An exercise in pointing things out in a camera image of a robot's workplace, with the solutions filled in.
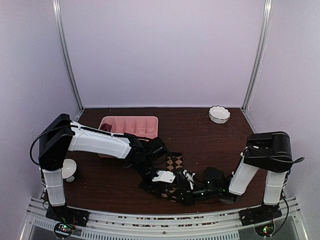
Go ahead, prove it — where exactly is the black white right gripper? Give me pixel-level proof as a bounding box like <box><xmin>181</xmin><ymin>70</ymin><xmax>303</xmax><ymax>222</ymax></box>
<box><xmin>170</xmin><ymin>185</ymin><xmax>222</xmax><ymax>209</ymax></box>

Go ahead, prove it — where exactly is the brown checkered sock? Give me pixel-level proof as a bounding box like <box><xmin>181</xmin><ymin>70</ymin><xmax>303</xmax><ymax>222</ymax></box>
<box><xmin>161</xmin><ymin>152</ymin><xmax>184</xmax><ymax>203</ymax></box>

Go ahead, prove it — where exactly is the magenta purple sock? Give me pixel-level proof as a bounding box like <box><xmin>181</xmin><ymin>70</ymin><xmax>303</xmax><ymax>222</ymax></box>
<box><xmin>99</xmin><ymin>122</ymin><xmax>112</xmax><ymax>132</ymax></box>

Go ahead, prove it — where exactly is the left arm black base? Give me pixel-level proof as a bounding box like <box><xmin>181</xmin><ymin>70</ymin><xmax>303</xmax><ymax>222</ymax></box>
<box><xmin>45</xmin><ymin>205</ymin><xmax>90</xmax><ymax>227</ymax></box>

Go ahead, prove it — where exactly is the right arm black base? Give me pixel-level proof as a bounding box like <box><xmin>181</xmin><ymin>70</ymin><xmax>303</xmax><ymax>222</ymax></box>
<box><xmin>238</xmin><ymin>205</ymin><xmax>282</xmax><ymax>226</ymax></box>

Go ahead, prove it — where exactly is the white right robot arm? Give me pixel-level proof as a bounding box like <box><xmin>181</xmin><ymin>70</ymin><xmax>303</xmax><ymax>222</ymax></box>
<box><xmin>172</xmin><ymin>131</ymin><xmax>294</xmax><ymax>221</ymax></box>

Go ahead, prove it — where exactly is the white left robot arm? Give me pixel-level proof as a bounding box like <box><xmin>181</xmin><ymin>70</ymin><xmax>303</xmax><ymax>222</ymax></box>
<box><xmin>38</xmin><ymin>113</ymin><xmax>176</xmax><ymax>222</ymax></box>

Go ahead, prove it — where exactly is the pink divided plastic tray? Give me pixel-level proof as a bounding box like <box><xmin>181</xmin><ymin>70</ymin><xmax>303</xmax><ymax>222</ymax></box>
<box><xmin>97</xmin><ymin>115</ymin><xmax>160</xmax><ymax>159</ymax></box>

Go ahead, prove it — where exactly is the white scalloped bowl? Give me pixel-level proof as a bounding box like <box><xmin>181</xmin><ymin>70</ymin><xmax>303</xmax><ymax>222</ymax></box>
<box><xmin>208</xmin><ymin>105</ymin><xmax>231</xmax><ymax>124</ymax></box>

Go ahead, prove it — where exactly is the aluminium front frame rail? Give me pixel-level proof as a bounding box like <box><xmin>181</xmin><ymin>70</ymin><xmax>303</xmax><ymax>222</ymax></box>
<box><xmin>17</xmin><ymin>197</ymin><xmax>311</xmax><ymax>240</ymax></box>

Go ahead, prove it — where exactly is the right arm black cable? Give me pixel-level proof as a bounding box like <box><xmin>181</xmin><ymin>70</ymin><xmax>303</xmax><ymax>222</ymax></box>
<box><xmin>247</xmin><ymin>143</ymin><xmax>305</xmax><ymax>165</ymax></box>

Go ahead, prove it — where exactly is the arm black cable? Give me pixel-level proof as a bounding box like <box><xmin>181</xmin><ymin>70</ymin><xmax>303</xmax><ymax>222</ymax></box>
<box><xmin>247</xmin><ymin>143</ymin><xmax>305</xmax><ymax>165</ymax></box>
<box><xmin>29</xmin><ymin>123</ymin><xmax>75</xmax><ymax>166</ymax></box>

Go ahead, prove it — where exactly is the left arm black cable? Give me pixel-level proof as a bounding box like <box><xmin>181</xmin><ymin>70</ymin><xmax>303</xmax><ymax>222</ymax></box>
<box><xmin>29</xmin><ymin>123</ymin><xmax>75</xmax><ymax>166</ymax></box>

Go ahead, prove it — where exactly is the aluminium right corner post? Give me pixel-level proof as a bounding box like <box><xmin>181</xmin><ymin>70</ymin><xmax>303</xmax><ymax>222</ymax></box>
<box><xmin>241</xmin><ymin>0</ymin><xmax>274</xmax><ymax>113</ymax></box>

